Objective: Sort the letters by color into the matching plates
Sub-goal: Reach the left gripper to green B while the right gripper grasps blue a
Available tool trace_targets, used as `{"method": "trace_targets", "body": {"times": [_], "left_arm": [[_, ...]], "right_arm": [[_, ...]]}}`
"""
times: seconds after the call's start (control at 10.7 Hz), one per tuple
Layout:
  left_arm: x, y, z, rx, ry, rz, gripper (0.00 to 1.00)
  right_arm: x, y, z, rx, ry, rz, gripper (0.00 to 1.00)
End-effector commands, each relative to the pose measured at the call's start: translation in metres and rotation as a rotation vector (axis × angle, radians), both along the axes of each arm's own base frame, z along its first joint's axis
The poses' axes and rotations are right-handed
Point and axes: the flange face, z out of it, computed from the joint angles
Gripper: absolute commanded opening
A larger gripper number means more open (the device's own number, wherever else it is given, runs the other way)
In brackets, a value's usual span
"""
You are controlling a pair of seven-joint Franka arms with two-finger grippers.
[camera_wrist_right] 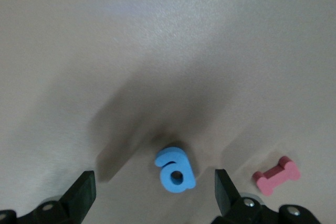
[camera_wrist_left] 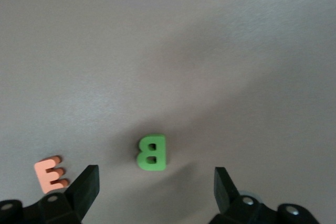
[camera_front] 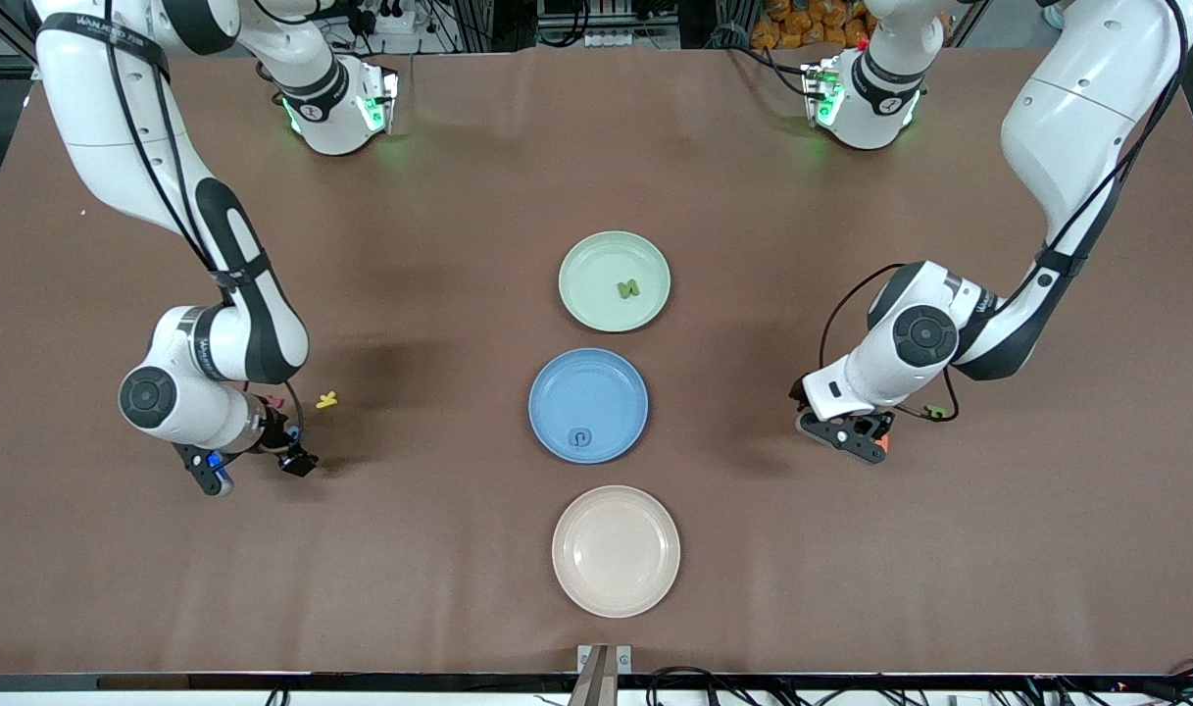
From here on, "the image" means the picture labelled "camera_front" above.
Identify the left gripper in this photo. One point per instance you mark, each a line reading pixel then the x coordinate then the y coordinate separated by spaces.
pixel 864 426

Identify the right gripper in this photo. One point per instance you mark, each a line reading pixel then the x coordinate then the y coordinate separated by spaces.
pixel 276 435

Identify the green foam letter N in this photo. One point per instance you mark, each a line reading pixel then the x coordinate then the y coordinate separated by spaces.
pixel 627 289

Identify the blue foam letter C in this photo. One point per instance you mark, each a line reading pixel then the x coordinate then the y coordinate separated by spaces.
pixel 571 438

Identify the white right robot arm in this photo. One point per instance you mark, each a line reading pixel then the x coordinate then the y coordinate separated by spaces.
pixel 248 324

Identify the yellow foam letter K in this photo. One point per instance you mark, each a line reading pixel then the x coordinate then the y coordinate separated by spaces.
pixel 325 400

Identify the blue plate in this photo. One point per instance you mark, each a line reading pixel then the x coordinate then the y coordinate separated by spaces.
pixel 588 392

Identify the beige plate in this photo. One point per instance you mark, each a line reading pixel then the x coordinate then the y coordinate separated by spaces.
pixel 616 551

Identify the pale green plate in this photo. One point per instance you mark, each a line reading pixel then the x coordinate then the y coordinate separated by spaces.
pixel 596 294

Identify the pile of orange objects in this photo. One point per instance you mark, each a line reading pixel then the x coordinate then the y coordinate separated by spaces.
pixel 802 25

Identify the white power strip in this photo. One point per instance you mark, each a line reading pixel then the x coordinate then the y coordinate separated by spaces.
pixel 385 18

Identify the grey equipment box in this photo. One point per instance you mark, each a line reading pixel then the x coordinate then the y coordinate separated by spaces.
pixel 606 25

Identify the grey metal camera bracket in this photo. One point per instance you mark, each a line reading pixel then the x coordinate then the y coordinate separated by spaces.
pixel 604 672

